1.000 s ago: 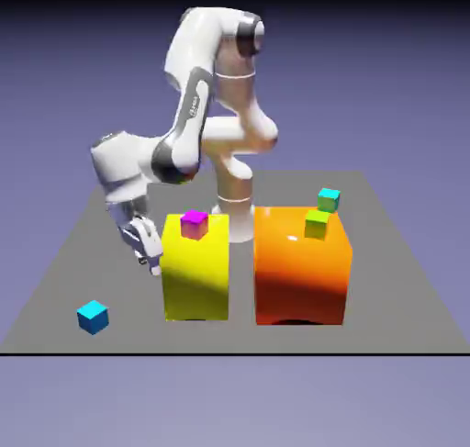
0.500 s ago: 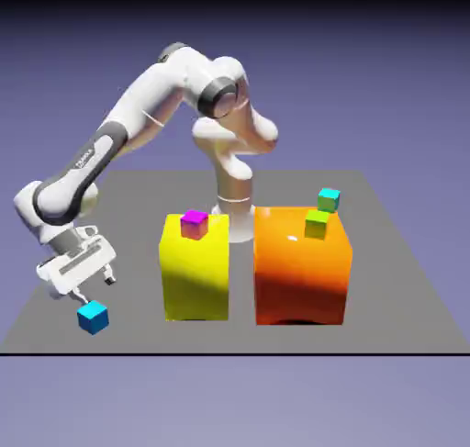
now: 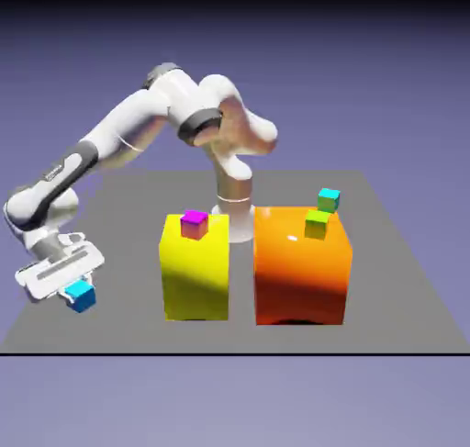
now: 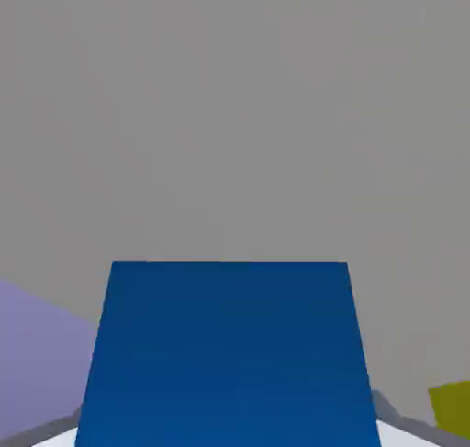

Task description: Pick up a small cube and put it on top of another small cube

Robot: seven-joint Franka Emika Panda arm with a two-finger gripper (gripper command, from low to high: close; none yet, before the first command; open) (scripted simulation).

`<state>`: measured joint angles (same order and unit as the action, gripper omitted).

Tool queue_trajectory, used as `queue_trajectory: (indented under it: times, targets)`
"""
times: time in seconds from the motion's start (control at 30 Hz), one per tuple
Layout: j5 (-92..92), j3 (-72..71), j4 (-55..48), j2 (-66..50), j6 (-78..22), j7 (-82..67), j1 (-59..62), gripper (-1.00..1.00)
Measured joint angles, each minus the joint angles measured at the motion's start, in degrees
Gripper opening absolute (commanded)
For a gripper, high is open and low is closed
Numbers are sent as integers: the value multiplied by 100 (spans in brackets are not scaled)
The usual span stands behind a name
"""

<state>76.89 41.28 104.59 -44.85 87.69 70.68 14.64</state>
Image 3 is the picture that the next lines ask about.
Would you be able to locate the small magenta cube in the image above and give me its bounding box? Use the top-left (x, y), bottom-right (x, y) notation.
top-left (180, 209), bottom-right (209, 241)

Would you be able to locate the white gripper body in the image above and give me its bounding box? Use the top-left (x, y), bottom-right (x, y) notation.
top-left (14, 243), bottom-right (106, 304)

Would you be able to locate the small blue cube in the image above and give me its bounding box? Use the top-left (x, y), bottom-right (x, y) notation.
top-left (64, 280), bottom-right (97, 314)

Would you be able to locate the large yellow box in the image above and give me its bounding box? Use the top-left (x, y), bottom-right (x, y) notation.
top-left (158, 213), bottom-right (231, 322)

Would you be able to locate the small teal cube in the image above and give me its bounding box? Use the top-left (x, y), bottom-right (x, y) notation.
top-left (317, 187), bottom-right (341, 214)

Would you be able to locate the large orange box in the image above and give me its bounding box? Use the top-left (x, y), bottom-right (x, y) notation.
top-left (252, 206), bottom-right (354, 326)

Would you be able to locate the small green cube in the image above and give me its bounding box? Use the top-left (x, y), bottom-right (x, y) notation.
top-left (304, 209), bottom-right (331, 240)

